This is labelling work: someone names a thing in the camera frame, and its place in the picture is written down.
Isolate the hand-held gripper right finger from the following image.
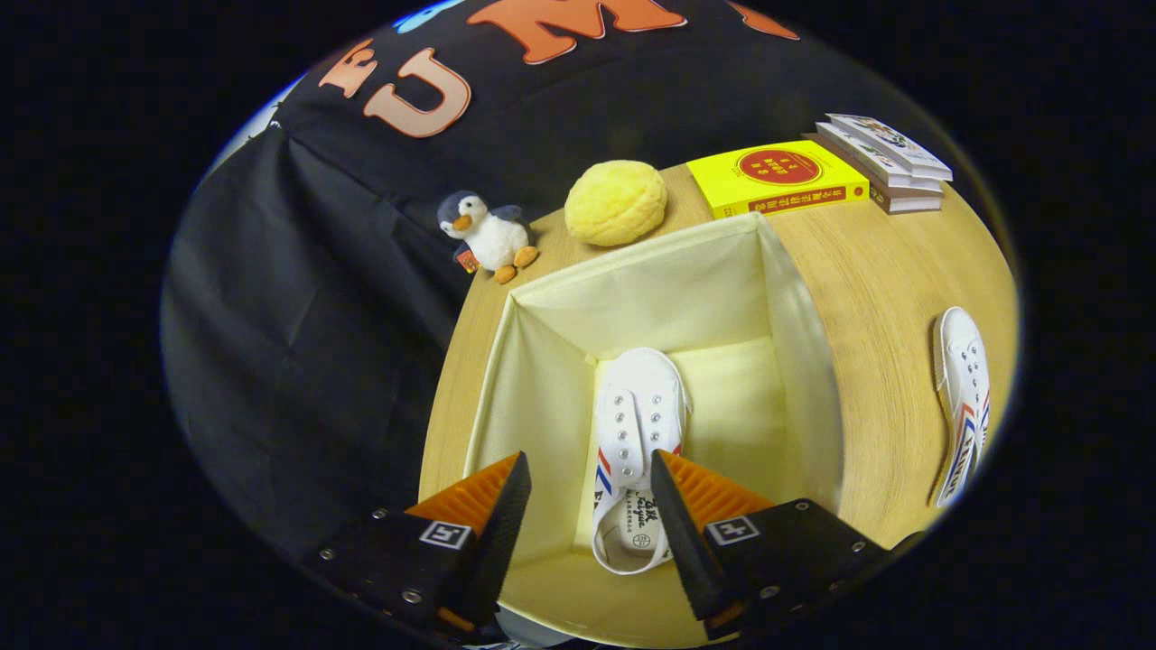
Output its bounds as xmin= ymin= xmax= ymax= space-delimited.
xmin=650 ymin=449 xmax=927 ymax=642

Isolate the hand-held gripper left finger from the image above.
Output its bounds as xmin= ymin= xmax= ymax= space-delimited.
xmin=303 ymin=451 xmax=532 ymax=633

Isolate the white canvas shoe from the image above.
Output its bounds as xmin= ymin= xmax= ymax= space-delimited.
xmin=592 ymin=348 xmax=692 ymax=576
xmin=930 ymin=307 xmax=993 ymax=509

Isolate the cream fabric storage box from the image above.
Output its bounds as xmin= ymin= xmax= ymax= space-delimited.
xmin=462 ymin=212 xmax=845 ymax=649

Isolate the black backdrop cloth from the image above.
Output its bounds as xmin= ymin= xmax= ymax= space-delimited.
xmin=163 ymin=0 xmax=994 ymax=561

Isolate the penguin plush toy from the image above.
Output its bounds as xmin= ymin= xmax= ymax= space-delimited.
xmin=437 ymin=190 xmax=540 ymax=285

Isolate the yellow round plush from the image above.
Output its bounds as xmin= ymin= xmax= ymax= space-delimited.
xmin=564 ymin=160 xmax=669 ymax=247

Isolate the yellow book with red circle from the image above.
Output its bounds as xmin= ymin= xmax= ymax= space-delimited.
xmin=685 ymin=140 xmax=871 ymax=220

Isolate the brown book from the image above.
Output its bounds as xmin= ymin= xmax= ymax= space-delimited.
xmin=802 ymin=133 xmax=944 ymax=215

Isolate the white illustrated book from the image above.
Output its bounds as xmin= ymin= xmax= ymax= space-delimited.
xmin=825 ymin=113 xmax=954 ymax=182

